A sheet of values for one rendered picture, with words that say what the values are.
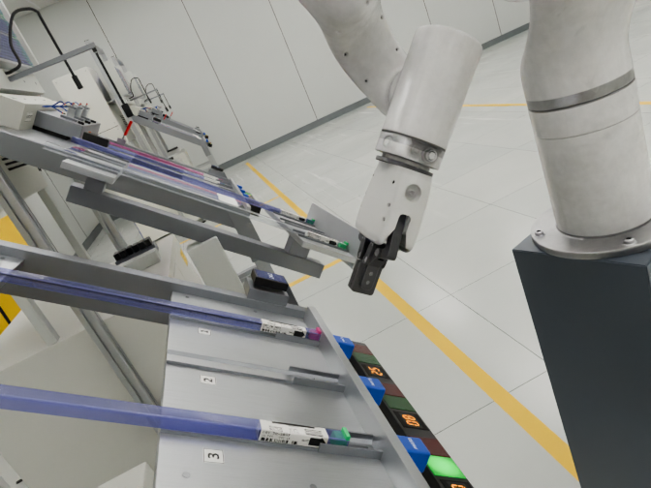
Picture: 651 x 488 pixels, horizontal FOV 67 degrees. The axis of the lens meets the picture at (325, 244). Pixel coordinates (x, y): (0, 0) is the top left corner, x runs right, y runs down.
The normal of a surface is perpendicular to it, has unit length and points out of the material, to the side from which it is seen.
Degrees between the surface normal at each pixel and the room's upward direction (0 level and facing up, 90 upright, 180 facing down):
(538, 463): 0
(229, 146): 90
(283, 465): 42
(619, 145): 90
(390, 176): 47
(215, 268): 90
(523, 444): 0
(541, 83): 89
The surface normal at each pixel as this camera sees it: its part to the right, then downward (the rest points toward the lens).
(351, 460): 0.31, -0.94
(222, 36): 0.26, 0.26
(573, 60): -0.26, 0.61
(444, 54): -0.17, 0.12
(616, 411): -0.75, 0.50
